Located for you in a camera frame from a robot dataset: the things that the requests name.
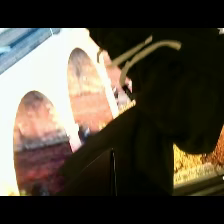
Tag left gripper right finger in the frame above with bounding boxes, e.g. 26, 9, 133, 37
114, 149, 174, 197

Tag black hoodie with pale drawstrings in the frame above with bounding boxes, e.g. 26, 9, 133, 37
58, 27, 224, 197

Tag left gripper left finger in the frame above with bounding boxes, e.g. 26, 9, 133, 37
58, 148, 115, 197

